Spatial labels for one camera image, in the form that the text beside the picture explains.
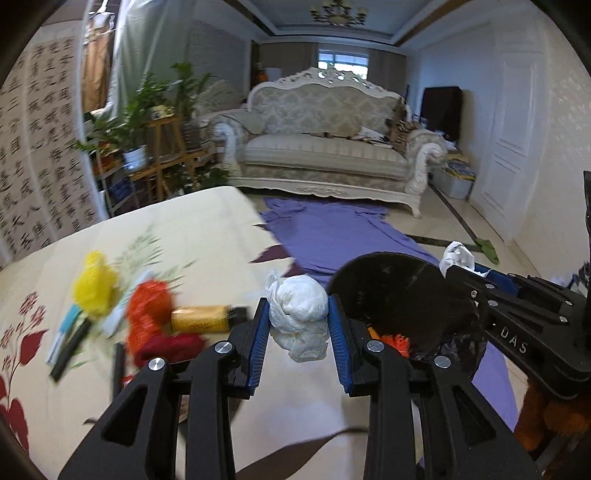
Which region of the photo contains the tall green plant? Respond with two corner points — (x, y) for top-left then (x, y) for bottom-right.
(171, 62), (213, 121)

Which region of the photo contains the yellow foam fruit net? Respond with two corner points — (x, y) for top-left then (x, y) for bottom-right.
(74, 251), (121, 317)

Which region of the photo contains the orange fruit net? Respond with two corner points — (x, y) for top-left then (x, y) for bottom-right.
(367, 325), (411, 356)

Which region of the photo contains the floral printed sheet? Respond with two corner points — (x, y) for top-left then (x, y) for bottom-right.
(0, 185), (370, 480)

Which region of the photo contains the amber bottle with black cap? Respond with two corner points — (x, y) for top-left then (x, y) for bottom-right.
(170, 305), (250, 334)

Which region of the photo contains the potted plant in white pot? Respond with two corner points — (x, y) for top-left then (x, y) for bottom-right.
(69, 71), (171, 172)

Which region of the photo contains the dark television screen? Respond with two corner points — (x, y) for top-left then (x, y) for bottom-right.
(421, 86), (463, 139)

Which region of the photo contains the dark red cloth wad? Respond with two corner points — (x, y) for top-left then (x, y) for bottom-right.
(134, 333), (206, 367)

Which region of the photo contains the black bin with bag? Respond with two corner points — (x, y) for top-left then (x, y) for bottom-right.
(330, 251), (488, 384)

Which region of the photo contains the chandelier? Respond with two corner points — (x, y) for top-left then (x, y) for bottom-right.
(310, 0), (368, 25)

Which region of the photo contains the green cloth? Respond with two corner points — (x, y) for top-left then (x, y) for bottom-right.
(475, 237), (499, 265)

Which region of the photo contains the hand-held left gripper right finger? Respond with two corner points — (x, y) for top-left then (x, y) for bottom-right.
(327, 293), (543, 480)

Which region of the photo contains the wooden stand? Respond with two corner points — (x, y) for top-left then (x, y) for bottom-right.
(148, 115), (185, 199)

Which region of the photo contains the tiger print blanket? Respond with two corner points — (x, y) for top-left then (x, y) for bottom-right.
(385, 99), (421, 153)

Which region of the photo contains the orange fuzzy clothing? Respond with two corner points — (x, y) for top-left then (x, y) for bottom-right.
(512, 378), (591, 453)

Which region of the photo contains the purple cloth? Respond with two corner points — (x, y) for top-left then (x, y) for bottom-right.
(259, 196), (520, 430)

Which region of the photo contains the black plastic tube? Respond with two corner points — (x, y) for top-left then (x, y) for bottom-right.
(50, 318), (93, 381)

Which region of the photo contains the calligraphy wall hanging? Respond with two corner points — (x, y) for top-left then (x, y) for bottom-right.
(0, 23), (109, 268)

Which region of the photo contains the grey storage box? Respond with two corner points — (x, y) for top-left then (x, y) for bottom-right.
(431, 152), (476, 200)

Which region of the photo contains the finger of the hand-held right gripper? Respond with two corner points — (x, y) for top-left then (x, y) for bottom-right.
(473, 263), (573, 301)
(444, 264), (573, 328)

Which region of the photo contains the white plastic bag ball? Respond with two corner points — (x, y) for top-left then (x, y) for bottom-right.
(264, 272), (331, 363)

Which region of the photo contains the white door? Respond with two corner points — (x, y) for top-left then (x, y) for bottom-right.
(468, 28), (550, 245)

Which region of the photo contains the white paper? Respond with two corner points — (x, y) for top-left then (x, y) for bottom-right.
(438, 241), (476, 278)

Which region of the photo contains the hanging brown garment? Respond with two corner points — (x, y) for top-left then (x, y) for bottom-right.
(83, 9), (114, 114)

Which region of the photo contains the white squeeze tube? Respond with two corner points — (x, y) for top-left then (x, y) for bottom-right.
(46, 305), (84, 365)

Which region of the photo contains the orange plastic bag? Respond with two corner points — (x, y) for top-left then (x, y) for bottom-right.
(124, 279), (178, 365)

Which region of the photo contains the ornate cream sofa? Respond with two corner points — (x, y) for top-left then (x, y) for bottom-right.
(210, 66), (448, 219)

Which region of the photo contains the window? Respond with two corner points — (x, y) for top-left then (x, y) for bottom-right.
(318, 52), (370, 79)

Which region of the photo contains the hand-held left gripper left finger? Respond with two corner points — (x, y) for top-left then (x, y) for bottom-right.
(58, 298), (271, 480)

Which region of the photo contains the wooden plant shelf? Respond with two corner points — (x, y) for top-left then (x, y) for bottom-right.
(95, 150), (218, 204)

